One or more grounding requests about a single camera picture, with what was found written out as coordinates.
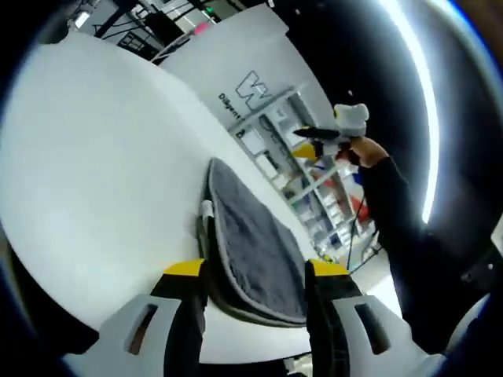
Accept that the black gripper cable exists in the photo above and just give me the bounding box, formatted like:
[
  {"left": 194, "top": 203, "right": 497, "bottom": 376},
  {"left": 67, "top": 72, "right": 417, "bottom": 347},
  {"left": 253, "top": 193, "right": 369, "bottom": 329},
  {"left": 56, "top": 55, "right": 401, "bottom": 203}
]
[{"left": 344, "top": 195, "right": 367, "bottom": 273}]

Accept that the grey metal shelving rack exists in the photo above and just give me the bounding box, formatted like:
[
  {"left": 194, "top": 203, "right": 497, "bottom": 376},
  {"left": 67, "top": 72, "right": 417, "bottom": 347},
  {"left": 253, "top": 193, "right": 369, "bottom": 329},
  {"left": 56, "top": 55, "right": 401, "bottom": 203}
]
[{"left": 229, "top": 86, "right": 380, "bottom": 273}]

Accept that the grey towel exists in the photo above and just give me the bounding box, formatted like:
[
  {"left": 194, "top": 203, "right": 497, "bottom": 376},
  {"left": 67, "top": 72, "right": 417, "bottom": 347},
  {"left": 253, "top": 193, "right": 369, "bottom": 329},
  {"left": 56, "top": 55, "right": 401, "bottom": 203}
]
[{"left": 196, "top": 157, "right": 316, "bottom": 328}]

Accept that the person's right hand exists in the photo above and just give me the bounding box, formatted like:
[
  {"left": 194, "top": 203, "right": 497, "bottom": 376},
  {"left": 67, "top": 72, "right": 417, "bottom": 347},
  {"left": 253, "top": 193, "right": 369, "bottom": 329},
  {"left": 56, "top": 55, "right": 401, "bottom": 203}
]
[{"left": 338, "top": 136, "right": 389, "bottom": 169}]

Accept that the long ceiling light strip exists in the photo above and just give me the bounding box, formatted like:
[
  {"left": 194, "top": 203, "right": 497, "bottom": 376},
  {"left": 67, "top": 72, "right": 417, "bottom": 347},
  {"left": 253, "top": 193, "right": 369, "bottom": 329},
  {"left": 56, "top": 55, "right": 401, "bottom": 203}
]
[{"left": 375, "top": 0, "right": 440, "bottom": 225}]

